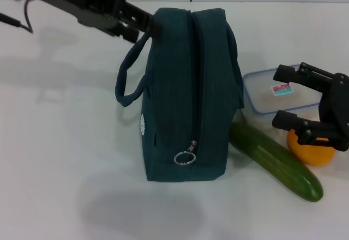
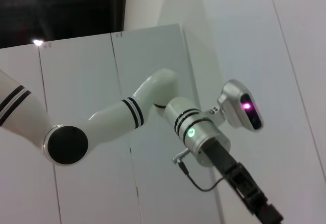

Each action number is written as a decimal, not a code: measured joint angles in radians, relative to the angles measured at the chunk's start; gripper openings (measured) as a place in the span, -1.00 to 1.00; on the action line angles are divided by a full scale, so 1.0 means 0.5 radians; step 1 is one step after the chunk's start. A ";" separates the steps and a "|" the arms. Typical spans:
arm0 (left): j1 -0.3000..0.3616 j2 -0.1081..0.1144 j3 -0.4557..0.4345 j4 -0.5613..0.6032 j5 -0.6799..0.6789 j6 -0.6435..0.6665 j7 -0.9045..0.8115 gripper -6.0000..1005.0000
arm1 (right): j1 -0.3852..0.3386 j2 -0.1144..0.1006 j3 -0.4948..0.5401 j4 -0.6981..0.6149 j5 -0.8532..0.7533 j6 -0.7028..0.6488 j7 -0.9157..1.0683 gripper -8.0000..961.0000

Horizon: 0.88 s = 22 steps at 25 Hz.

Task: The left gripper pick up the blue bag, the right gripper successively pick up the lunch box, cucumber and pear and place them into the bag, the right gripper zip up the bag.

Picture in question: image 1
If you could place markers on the clear plastic container blue lid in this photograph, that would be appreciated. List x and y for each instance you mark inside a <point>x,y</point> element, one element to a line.
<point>261,95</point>

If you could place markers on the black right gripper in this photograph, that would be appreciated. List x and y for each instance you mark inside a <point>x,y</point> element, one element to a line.
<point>336,109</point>

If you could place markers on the orange yellow pear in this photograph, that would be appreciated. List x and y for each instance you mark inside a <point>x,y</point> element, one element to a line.
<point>313,155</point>

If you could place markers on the dark teal insulated lunch bag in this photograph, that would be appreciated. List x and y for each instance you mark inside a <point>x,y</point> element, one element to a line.
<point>180,92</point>

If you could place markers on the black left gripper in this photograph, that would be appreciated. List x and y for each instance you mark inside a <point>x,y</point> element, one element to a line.
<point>81,2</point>

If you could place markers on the green cucumber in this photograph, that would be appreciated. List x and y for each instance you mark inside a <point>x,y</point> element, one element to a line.
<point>275,161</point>

